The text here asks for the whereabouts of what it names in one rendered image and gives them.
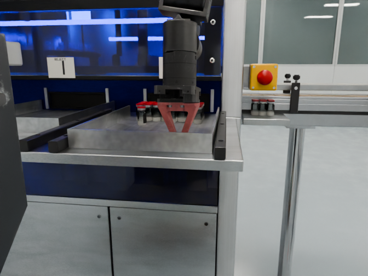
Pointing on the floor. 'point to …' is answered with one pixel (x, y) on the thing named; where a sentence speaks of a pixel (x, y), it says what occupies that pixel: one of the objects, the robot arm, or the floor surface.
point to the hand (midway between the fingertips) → (178, 140)
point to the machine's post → (229, 33)
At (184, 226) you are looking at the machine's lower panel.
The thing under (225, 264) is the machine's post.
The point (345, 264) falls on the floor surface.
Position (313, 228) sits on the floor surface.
